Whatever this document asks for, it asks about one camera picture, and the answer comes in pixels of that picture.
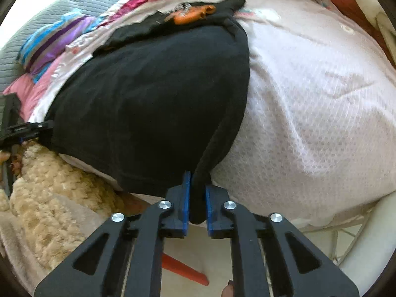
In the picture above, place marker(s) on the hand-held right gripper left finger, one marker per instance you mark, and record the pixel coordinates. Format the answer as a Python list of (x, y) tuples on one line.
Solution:
[(186, 198)]

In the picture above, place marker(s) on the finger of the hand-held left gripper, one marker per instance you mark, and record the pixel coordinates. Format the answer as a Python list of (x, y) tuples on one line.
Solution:
[(31, 128)]

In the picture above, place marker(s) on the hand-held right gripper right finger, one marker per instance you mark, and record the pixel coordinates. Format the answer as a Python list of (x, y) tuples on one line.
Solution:
[(210, 210)]

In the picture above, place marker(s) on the black sweater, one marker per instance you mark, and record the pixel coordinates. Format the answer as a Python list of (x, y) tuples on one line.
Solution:
[(148, 99)]

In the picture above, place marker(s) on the person's left hand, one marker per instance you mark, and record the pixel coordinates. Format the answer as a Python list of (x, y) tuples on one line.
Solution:
[(7, 159)]

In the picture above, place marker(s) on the person's right hand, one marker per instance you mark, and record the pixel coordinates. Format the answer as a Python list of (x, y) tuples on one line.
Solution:
[(228, 289)]

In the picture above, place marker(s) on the cream fluffy blanket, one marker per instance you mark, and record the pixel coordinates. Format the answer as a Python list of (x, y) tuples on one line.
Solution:
[(46, 185)]

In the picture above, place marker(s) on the red rod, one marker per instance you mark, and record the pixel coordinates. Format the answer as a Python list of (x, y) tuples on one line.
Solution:
[(185, 269)]

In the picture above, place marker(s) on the striped purple blue cloth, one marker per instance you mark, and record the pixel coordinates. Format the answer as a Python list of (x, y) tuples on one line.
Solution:
[(49, 43)]

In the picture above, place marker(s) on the grey quilted pillow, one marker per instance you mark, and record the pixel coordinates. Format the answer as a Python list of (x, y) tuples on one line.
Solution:
[(92, 0)]

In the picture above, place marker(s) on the printed pinkish-grey quilt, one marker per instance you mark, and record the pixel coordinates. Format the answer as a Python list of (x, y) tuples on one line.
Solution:
[(309, 99)]

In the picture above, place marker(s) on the red cloth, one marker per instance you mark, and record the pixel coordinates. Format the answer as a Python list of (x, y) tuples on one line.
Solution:
[(136, 3)]

